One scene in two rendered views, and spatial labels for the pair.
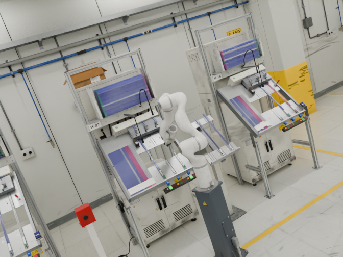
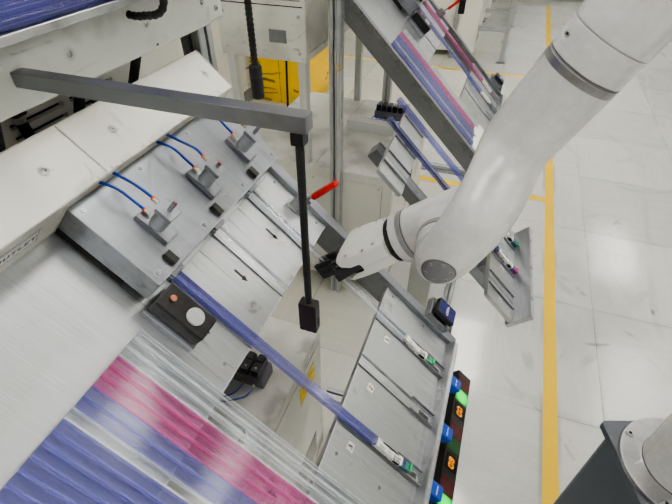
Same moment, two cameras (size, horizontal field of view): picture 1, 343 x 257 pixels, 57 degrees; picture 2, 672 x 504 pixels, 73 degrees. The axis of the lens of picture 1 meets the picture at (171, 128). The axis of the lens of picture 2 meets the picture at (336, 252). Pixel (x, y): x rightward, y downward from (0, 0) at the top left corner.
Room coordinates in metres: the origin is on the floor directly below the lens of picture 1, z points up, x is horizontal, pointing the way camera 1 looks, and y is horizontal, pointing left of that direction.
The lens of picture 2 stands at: (2.57, 0.53, 1.50)
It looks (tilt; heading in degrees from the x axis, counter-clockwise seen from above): 41 degrees down; 311
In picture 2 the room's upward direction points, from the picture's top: straight up
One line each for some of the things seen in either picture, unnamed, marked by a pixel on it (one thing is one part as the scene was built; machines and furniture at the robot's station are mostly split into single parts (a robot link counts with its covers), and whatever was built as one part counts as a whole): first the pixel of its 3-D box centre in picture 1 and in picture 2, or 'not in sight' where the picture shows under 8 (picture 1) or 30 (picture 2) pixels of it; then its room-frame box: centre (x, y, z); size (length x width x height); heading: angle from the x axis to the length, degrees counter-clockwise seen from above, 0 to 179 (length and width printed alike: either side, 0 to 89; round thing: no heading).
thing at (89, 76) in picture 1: (95, 71); not in sight; (3.39, 0.56, 1.82); 0.68 x 0.30 x 0.20; 111
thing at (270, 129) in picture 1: (256, 124); (383, 126); (3.61, -0.98, 0.65); 1.01 x 0.73 x 1.29; 21
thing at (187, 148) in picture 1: (192, 153); not in sight; (2.34, -0.09, 1.00); 0.19 x 0.12 x 0.24; 106
